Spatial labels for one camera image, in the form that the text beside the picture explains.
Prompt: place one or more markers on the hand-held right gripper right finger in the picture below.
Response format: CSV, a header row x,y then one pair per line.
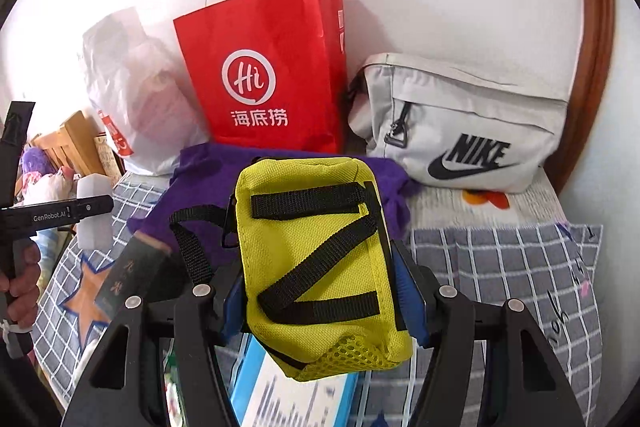
x,y
409,289

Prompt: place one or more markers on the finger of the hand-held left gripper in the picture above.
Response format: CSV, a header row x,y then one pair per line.
x,y
97,207

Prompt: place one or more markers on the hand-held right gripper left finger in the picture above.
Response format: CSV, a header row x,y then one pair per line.
x,y
231,309

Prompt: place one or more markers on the white tissue pack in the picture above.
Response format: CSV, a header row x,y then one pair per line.
x,y
94,232

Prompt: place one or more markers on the person's left hand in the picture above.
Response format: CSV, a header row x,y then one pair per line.
x,y
25,292

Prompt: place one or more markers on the white plush toy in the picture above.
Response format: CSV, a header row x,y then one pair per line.
x,y
52,184

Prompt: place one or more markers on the beige printed box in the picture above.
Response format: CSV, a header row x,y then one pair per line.
x,y
107,157

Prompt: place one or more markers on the purple plush toy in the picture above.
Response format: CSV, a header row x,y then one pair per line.
x,y
35,161

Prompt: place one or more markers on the light wooden chair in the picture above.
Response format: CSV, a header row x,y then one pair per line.
x,y
75,142

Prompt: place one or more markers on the dark green box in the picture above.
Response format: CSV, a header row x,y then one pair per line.
x,y
131,268

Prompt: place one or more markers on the white floral cloth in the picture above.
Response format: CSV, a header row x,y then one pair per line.
x,y
450,207

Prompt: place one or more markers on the grey plaid bedsheet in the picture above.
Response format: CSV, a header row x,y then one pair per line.
x,y
500,267

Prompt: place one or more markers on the blue parcel with white label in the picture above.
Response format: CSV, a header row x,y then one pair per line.
x,y
280,399

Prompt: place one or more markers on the purple cloth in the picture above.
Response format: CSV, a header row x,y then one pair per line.
x,y
200,184

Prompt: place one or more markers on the white plastic bag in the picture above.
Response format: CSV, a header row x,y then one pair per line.
x,y
142,107

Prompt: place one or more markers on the grey waist bag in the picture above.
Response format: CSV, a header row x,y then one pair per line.
x,y
475,117

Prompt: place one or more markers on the red paper bag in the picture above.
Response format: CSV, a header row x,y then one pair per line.
x,y
260,42

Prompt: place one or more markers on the brown wooden headboard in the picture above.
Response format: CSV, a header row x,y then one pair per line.
x,y
592,57

